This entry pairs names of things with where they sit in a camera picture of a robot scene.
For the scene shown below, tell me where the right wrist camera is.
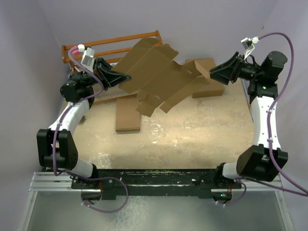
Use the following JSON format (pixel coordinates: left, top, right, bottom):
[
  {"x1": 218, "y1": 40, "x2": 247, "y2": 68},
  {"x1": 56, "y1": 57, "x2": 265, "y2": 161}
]
[{"x1": 241, "y1": 37, "x2": 259, "y2": 60}]

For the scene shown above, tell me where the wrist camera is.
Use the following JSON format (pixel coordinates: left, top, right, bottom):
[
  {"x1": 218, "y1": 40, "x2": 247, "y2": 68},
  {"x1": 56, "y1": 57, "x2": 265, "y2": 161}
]
[
  {"x1": 241, "y1": 37, "x2": 259, "y2": 60},
  {"x1": 77, "y1": 44, "x2": 95, "y2": 72}
]

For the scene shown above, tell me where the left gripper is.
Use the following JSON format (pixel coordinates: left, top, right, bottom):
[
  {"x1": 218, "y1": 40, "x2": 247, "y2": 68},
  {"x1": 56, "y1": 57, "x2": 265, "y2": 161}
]
[{"x1": 69, "y1": 57, "x2": 130, "y2": 91}]

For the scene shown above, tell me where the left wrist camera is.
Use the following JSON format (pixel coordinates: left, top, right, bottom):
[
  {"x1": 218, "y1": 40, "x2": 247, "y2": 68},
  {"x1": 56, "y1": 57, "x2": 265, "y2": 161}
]
[{"x1": 77, "y1": 44, "x2": 95, "y2": 72}]

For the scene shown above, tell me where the large closed cardboard box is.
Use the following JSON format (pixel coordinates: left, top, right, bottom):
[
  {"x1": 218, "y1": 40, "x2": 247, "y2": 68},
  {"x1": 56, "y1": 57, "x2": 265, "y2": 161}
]
[{"x1": 192, "y1": 58, "x2": 224, "y2": 98}]

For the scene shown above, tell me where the wooden rack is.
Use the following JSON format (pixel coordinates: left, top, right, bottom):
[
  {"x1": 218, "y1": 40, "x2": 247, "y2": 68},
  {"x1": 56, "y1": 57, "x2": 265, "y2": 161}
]
[{"x1": 60, "y1": 30, "x2": 162, "y2": 103}]

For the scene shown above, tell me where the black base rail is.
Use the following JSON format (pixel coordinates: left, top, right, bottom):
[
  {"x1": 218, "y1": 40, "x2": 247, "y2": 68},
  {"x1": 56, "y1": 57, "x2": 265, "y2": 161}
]
[{"x1": 72, "y1": 167, "x2": 242, "y2": 201}]

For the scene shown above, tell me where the small pink capped bottle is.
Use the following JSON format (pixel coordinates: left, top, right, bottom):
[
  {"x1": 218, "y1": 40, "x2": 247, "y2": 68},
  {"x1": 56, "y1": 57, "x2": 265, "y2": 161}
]
[{"x1": 80, "y1": 116, "x2": 86, "y2": 123}]

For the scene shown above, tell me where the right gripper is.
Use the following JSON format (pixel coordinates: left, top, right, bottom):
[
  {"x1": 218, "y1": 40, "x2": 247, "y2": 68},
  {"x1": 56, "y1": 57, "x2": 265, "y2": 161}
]
[{"x1": 208, "y1": 52, "x2": 264, "y2": 85}]

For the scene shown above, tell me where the small closed cardboard box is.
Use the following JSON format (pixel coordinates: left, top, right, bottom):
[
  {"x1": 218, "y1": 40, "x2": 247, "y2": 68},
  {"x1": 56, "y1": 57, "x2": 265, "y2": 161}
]
[{"x1": 115, "y1": 98, "x2": 141, "y2": 132}]

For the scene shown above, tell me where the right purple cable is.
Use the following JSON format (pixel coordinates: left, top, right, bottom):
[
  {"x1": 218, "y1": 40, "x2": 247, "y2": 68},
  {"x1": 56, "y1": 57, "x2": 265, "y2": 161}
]
[{"x1": 214, "y1": 32, "x2": 308, "y2": 207}]

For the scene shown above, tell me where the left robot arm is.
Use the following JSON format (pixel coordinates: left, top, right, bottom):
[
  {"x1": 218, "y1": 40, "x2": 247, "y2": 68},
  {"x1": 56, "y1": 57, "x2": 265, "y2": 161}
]
[{"x1": 37, "y1": 58, "x2": 131, "y2": 189}]

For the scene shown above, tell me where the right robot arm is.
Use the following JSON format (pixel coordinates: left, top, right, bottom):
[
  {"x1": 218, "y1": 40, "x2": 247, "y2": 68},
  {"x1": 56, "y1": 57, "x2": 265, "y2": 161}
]
[{"x1": 210, "y1": 51, "x2": 288, "y2": 188}]

